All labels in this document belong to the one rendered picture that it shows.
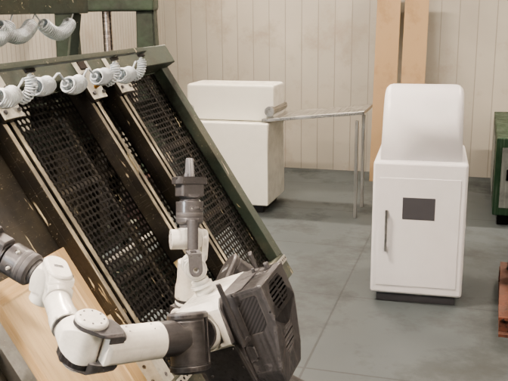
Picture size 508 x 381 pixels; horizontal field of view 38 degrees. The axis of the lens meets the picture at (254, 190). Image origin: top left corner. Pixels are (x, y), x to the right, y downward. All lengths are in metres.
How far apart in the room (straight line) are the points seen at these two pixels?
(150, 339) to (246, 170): 6.06
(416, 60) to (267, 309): 7.54
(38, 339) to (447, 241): 3.71
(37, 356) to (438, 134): 3.77
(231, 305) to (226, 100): 5.97
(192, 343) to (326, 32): 8.18
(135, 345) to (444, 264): 3.95
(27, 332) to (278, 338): 0.72
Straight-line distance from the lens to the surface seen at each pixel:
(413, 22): 9.36
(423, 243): 5.44
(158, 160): 3.15
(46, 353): 2.25
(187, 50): 10.38
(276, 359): 1.99
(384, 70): 9.34
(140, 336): 1.77
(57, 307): 1.81
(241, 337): 1.95
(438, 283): 5.54
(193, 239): 2.32
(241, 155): 7.75
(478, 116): 9.72
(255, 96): 7.73
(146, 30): 7.15
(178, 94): 3.72
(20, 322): 2.22
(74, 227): 2.50
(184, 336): 1.84
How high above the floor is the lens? 2.11
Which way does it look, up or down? 14 degrees down
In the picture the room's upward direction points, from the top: 1 degrees counter-clockwise
